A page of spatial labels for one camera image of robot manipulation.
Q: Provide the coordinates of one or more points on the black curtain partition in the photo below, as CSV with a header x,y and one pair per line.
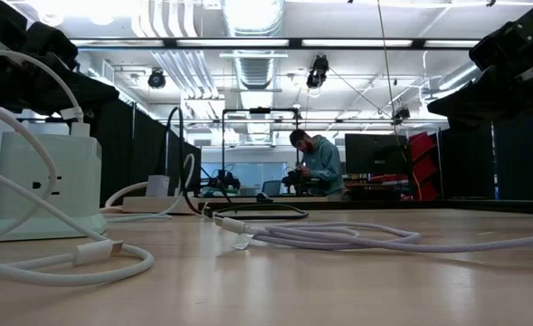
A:
x,y
130,149
519,158

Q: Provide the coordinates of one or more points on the black clamp bracket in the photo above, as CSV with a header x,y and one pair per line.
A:
x,y
263,197

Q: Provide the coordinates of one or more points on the black ceiling spotlight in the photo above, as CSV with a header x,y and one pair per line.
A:
x,y
156,79
402,113
318,70

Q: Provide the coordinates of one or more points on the red storage bin rack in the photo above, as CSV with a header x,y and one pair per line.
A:
x,y
422,156

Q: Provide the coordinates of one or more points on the black aluminium table frame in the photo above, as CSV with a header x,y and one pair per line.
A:
x,y
429,204

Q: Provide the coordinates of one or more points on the grey office chair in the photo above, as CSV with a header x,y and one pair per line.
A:
x,y
271,187

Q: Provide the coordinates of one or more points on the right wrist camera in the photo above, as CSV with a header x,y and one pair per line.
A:
x,y
506,45

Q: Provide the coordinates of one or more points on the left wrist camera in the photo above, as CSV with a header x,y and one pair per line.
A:
x,y
51,43

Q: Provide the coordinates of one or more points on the small white wall charger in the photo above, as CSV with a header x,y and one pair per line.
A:
x,y
158,185

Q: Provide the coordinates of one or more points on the person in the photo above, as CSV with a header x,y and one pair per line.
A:
x,y
327,165

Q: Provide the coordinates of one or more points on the background robot station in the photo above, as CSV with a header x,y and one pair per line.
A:
x,y
223,180

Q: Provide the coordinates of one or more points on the black metal gantry frame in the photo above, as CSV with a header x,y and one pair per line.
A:
x,y
259,110

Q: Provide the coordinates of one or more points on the black computer monitor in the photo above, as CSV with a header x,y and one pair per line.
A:
x,y
374,154

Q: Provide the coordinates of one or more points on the white mint cube charger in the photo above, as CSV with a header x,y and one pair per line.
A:
x,y
49,181

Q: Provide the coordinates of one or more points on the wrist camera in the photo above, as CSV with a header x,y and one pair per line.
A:
x,y
51,43
506,45

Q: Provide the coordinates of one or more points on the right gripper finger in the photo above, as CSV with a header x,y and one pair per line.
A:
x,y
460,106

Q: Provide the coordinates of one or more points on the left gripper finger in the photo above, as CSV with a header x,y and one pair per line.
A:
x,y
82,95

